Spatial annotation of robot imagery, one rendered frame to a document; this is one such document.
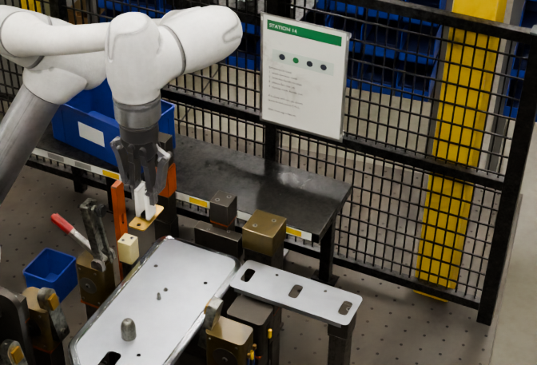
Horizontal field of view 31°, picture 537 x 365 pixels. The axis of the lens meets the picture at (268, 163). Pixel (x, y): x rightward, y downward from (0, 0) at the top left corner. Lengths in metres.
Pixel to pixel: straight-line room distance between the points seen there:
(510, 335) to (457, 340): 1.05
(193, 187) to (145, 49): 0.77
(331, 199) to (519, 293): 1.49
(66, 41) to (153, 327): 0.64
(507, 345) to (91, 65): 1.90
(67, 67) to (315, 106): 0.60
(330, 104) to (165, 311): 0.64
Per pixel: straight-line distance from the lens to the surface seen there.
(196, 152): 2.59
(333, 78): 2.34
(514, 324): 3.67
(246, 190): 2.46
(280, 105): 2.45
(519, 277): 3.86
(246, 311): 2.21
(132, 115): 1.84
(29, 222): 2.94
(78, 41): 2.06
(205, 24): 1.86
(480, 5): 2.18
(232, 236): 2.37
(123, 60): 1.77
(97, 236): 2.20
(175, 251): 2.33
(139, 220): 2.03
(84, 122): 2.56
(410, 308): 2.65
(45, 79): 2.34
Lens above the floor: 2.55
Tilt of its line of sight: 37 degrees down
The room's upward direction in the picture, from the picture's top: 1 degrees clockwise
